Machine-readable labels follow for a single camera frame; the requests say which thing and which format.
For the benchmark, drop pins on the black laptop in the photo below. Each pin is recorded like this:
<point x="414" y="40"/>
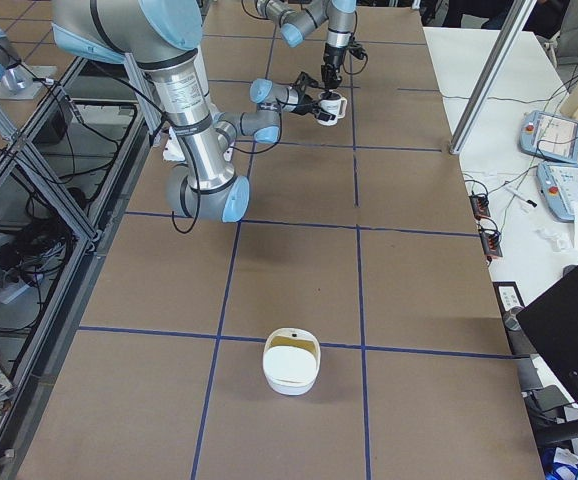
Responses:
<point x="550" y="323"/>

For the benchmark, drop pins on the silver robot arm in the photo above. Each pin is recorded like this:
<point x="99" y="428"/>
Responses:
<point x="296" y="25"/>
<point x="164" y="37"/>

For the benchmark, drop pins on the red relay module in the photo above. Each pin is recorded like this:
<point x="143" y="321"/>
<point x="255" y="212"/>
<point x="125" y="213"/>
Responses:
<point x="480" y="205"/>
<point x="491" y="243"/>

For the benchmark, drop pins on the aluminium frame rack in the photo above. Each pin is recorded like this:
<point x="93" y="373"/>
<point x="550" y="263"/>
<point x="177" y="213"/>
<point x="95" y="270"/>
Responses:
<point x="68" y="159"/>

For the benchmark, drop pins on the lower red relay module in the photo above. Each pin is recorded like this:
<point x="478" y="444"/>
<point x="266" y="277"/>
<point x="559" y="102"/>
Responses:
<point x="491" y="243"/>

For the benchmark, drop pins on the white mug with handle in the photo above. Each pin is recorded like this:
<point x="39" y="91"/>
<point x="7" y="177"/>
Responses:
<point x="337" y="106"/>

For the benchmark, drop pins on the upper red relay module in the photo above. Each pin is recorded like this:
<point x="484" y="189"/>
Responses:
<point x="480" y="205"/>

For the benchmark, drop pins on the upper grey teach pendant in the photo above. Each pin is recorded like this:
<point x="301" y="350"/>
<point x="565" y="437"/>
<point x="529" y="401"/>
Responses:
<point x="549" y="136"/>

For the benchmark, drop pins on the lower grey teach pendant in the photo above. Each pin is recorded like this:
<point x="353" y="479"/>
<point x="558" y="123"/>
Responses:
<point x="558" y="183"/>

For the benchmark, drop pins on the aluminium frame post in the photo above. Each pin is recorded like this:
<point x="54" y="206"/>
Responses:
<point x="511" y="28"/>

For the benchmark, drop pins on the small silver robot base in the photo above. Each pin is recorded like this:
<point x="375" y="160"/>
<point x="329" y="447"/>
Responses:
<point x="18" y="80"/>

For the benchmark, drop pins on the black marker pen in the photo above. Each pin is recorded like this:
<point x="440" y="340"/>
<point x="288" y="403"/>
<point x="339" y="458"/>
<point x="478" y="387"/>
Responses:
<point x="516" y="193"/>

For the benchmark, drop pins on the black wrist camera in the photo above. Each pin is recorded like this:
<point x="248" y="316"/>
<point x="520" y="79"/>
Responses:
<point x="356" y="50"/>
<point x="324" y="117"/>

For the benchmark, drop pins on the grey teach pendant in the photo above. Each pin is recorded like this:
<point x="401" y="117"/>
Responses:
<point x="558" y="183"/>
<point x="549" y="136"/>

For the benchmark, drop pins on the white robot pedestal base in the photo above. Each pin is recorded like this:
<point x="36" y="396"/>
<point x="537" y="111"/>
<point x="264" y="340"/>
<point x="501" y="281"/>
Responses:
<point x="173" y="151"/>

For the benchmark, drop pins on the white power strip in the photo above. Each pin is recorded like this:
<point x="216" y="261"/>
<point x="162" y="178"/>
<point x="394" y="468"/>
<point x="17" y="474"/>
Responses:
<point x="11" y="290"/>

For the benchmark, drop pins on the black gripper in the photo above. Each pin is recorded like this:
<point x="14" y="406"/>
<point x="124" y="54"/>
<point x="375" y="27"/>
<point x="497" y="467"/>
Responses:
<point x="304" y="106"/>
<point x="331" y="58"/>

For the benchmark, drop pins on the cream bin with lid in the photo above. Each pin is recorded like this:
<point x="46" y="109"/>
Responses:
<point x="291" y="361"/>

